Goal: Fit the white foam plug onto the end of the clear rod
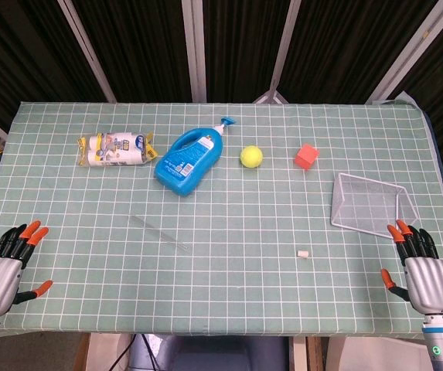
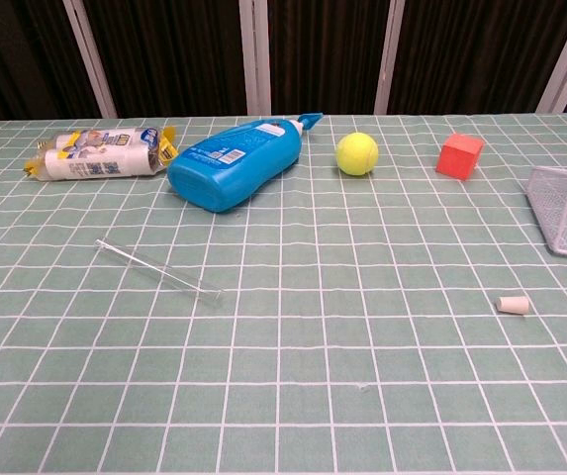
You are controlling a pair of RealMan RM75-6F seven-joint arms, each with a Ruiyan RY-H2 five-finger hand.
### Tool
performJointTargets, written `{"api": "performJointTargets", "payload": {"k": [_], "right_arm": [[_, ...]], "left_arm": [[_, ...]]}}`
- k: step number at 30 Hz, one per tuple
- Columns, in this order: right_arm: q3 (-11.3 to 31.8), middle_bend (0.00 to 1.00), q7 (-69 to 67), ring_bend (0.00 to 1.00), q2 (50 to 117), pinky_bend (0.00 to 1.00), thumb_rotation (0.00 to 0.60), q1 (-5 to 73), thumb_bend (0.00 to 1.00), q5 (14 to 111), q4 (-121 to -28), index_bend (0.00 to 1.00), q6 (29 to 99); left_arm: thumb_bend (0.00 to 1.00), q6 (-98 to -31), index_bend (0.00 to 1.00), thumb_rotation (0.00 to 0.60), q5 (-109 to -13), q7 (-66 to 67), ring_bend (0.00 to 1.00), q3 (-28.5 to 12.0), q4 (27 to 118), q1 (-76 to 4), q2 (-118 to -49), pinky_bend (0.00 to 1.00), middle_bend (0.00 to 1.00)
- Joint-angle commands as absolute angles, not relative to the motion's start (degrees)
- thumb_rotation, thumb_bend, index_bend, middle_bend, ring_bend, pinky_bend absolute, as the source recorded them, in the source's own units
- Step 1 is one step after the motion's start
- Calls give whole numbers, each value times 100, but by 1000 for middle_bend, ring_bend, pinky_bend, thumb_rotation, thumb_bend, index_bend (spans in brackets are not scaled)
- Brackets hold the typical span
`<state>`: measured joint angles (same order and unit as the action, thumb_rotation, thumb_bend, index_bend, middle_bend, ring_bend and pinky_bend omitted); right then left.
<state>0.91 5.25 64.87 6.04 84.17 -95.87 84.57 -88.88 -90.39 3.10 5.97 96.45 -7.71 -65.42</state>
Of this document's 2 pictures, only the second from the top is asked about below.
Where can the red foam cube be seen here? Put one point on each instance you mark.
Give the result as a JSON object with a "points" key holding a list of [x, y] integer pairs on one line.
{"points": [[456, 158]]}

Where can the yellow tennis ball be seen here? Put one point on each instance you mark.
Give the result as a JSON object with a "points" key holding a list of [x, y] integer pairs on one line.
{"points": [[357, 153]]}

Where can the clear glass test tube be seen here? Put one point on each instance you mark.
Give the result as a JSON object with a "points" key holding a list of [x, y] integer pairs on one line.
{"points": [[159, 269]]}

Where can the plastic pack of white rolls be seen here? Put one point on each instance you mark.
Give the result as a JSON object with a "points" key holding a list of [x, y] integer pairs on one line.
{"points": [[95, 158]]}

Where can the white conical rubber stopper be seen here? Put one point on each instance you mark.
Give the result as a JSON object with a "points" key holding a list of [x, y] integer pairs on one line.
{"points": [[513, 305]]}

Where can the blue detergent pump bottle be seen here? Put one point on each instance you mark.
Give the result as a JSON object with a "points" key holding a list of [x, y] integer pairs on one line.
{"points": [[228, 163]]}

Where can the green white checked tablecloth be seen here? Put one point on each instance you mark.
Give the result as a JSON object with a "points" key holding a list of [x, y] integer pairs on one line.
{"points": [[312, 346]]}

